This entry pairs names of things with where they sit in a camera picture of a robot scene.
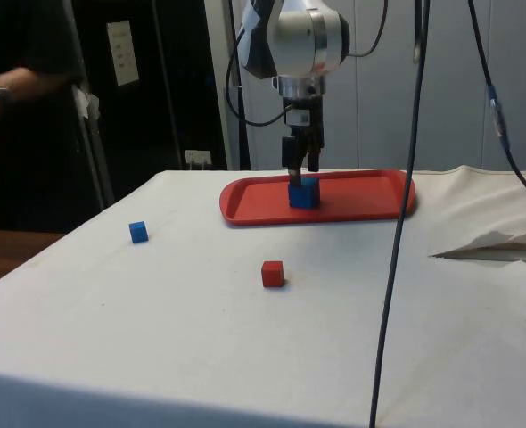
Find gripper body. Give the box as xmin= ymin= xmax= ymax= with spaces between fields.
xmin=288 ymin=126 xmax=325 ymax=152

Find large blue cube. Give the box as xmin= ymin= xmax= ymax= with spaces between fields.
xmin=287 ymin=177 xmax=322 ymax=210

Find red tray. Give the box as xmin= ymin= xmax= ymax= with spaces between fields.
xmin=218 ymin=169 xmax=418 ymax=226

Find white socket box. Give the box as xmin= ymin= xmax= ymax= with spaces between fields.
xmin=184 ymin=150 xmax=212 ymax=171

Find red cube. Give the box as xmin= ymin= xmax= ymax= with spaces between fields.
xmin=260 ymin=260 xmax=286 ymax=289

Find pale lockers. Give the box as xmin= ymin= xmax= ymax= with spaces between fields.
xmin=204 ymin=0 xmax=526 ymax=173

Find black cabinet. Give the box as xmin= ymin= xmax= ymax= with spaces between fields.
xmin=0 ymin=0 xmax=229 ymax=229

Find small blue cube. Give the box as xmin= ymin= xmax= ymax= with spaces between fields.
xmin=128 ymin=220 xmax=150 ymax=244

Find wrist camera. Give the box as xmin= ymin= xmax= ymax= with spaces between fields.
xmin=282 ymin=95 xmax=323 ymax=128

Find black cable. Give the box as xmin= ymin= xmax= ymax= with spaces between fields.
xmin=466 ymin=0 xmax=526 ymax=211
xmin=368 ymin=0 xmax=431 ymax=428
xmin=411 ymin=0 xmax=426 ymax=64
xmin=346 ymin=0 xmax=390 ymax=59
xmin=225 ymin=24 xmax=292 ymax=128

